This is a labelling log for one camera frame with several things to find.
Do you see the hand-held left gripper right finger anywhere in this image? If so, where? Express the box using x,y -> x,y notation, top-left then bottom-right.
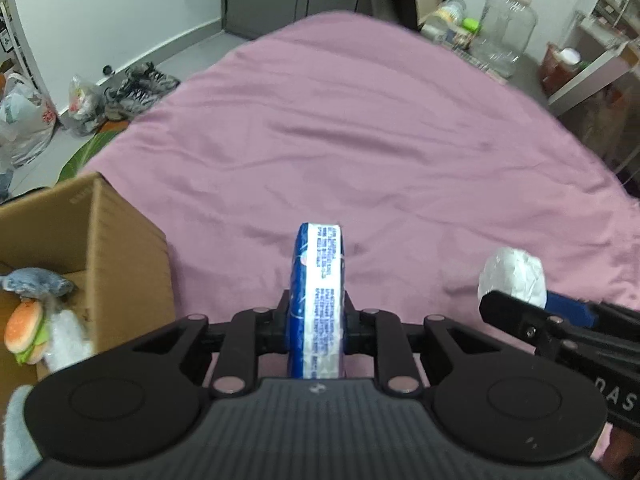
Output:
341,290 -> 503,395

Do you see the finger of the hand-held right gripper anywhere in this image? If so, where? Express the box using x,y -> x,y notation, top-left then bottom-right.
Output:
479,290 -> 576,357
545,292 -> 640,333

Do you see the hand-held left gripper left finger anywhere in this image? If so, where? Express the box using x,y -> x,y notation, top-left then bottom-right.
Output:
131,287 -> 292,395

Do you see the blue tissue pack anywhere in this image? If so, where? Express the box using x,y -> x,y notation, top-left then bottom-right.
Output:
286,222 -> 347,380

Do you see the white soft ball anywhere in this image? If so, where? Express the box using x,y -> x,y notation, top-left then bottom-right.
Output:
477,247 -> 547,309

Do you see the brown cardboard box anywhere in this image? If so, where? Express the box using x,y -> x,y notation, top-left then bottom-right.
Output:
0,172 -> 177,396

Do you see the clear bag of white stuffing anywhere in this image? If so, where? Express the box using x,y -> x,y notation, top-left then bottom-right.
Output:
42,305 -> 96,375

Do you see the small grey shark plush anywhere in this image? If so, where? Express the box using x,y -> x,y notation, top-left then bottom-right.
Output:
0,268 -> 76,297

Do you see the hamburger plush toy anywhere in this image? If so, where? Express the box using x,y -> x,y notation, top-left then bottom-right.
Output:
4,300 -> 51,366

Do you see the grey pink plush toy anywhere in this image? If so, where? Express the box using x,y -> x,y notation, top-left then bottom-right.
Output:
0,385 -> 43,480

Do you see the pink bed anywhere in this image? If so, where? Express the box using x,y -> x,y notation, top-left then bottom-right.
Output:
75,10 -> 640,461

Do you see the orange container white lid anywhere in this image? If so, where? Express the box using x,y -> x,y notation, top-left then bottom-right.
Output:
540,42 -> 591,96

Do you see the white desk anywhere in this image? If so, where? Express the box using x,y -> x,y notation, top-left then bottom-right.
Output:
547,10 -> 640,171

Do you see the green cartoon rug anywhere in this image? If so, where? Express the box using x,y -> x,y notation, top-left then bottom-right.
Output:
57,120 -> 131,183

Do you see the grey black sneaker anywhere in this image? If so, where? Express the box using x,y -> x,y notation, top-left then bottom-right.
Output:
125,62 -> 181,96
102,85 -> 156,121

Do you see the large clear water bottle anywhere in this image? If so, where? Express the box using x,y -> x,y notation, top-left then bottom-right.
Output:
470,0 -> 540,78

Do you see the small clear plastic bag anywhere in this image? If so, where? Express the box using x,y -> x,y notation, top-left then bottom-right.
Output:
67,75 -> 108,136

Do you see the yellow label bottle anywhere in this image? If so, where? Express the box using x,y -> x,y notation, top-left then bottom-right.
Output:
420,0 -> 468,43

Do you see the large white plastic bag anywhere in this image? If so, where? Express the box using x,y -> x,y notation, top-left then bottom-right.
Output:
0,72 -> 56,168

